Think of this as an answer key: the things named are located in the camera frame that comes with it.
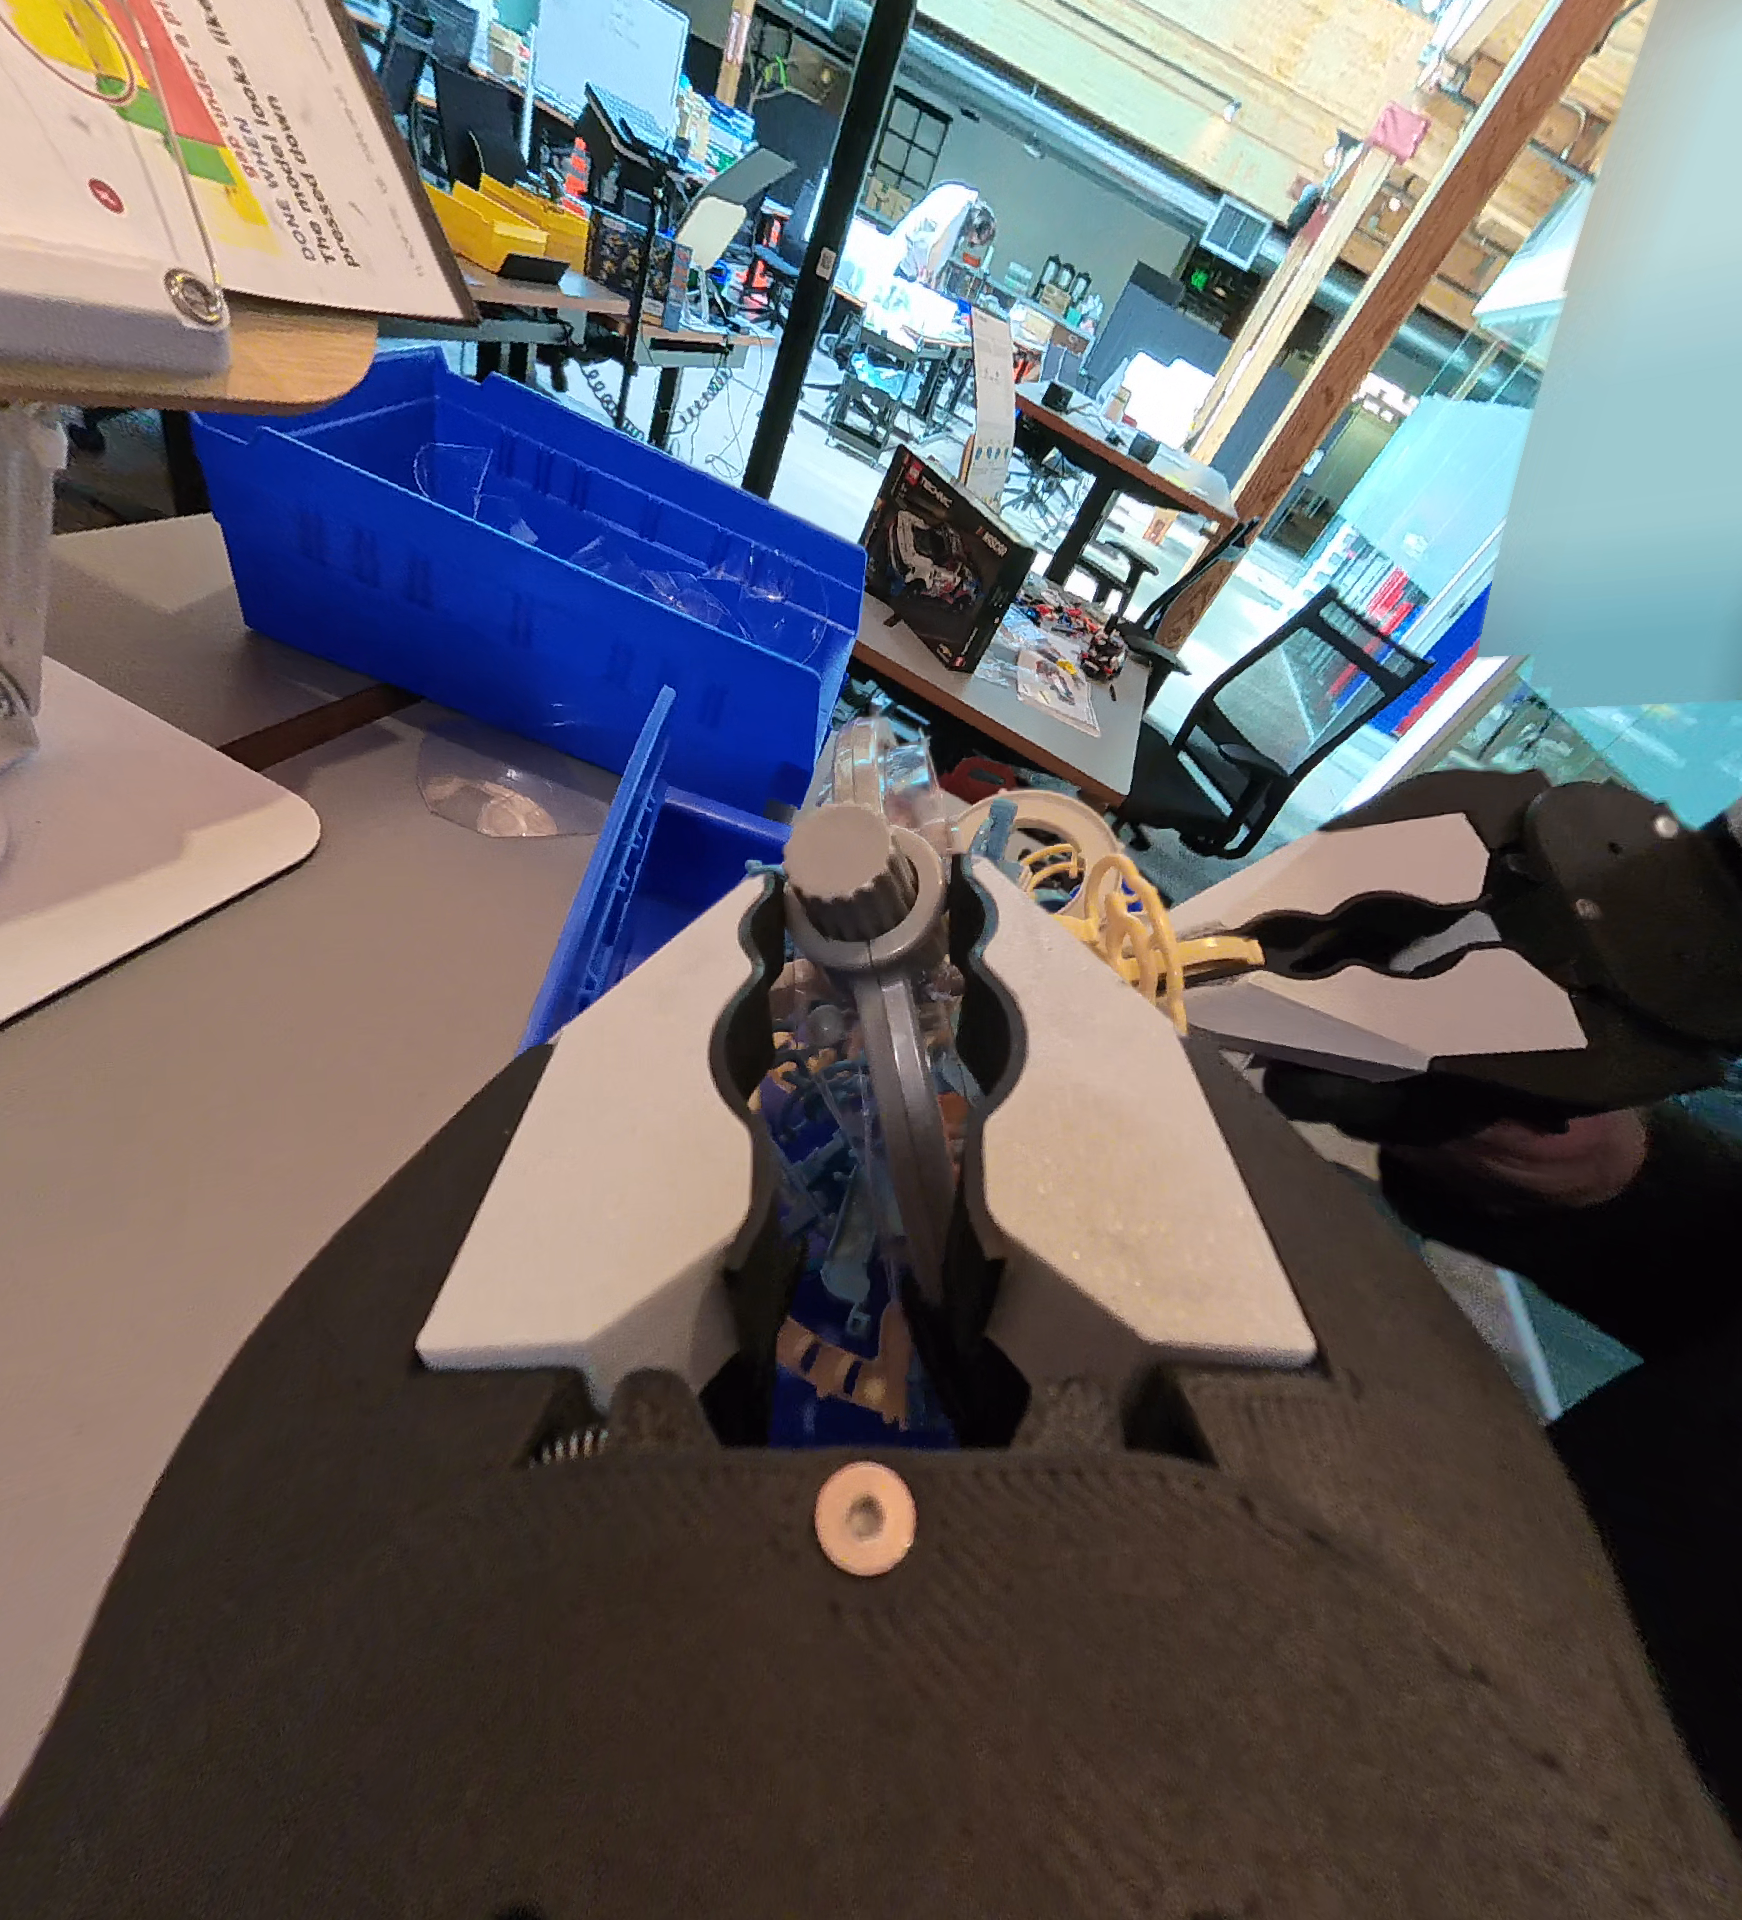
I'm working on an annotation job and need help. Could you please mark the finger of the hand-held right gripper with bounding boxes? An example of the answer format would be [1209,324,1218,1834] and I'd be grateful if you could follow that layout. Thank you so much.
[1162,817,1497,976]
[1183,907,1594,1080]

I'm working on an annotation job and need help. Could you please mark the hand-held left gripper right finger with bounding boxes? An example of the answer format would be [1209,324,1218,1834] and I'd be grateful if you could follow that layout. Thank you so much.
[946,863,1322,1405]

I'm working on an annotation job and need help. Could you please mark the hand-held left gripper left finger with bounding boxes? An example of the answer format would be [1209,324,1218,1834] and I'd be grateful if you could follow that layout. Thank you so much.
[417,874,791,1445]

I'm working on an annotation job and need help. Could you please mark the blue plastic bin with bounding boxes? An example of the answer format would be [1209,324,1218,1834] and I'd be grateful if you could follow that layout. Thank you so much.
[191,346,870,819]
[523,686,964,1449]

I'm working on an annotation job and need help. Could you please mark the clear ball maze puzzle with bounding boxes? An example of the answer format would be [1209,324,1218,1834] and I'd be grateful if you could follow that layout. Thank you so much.
[751,721,1255,1449]

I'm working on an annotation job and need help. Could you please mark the person's right hand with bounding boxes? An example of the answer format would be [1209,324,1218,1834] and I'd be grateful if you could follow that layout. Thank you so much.
[1467,1108,1656,1205]

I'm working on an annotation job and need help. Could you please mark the black office chair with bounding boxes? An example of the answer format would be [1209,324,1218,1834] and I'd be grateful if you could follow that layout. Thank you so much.
[1117,585,1434,860]

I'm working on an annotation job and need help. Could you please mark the printed paper sheets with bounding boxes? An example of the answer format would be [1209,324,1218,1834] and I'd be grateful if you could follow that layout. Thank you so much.
[1014,644,1105,737]

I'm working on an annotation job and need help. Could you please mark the pile of toy parts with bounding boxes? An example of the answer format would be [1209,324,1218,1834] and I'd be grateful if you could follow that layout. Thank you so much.
[1022,592,1127,675]

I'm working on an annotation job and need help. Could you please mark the clear plastic dome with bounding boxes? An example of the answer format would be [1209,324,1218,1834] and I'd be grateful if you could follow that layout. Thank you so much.
[417,727,618,837]
[413,442,834,645]

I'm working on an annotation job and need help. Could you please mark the white desk wooden edge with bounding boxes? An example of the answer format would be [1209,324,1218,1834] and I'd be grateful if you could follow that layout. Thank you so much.
[1014,381,1240,588]

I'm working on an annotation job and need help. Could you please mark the black toy set box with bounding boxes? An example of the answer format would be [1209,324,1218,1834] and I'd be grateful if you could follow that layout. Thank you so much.
[859,446,1038,673]

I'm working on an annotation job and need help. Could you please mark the background document stand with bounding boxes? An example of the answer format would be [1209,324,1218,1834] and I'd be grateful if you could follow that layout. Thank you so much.
[961,306,1024,498]

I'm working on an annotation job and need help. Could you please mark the white document stand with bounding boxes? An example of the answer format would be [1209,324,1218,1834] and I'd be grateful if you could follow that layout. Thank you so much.
[0,225,322,1074]

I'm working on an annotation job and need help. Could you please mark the black metal pole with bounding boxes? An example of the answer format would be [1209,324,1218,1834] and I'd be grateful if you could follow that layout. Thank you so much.
[741,0,918,500]

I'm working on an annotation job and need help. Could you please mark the dark printed game box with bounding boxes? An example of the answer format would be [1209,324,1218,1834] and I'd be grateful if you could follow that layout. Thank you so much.
[586,202,696,322]

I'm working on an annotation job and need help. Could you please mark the white whiteboard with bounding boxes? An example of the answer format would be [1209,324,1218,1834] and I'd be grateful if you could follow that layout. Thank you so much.
[533,0,693,122]

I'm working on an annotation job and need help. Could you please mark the instruction sheet board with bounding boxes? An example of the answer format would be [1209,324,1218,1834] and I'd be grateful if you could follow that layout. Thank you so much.
[0,0,483,414]

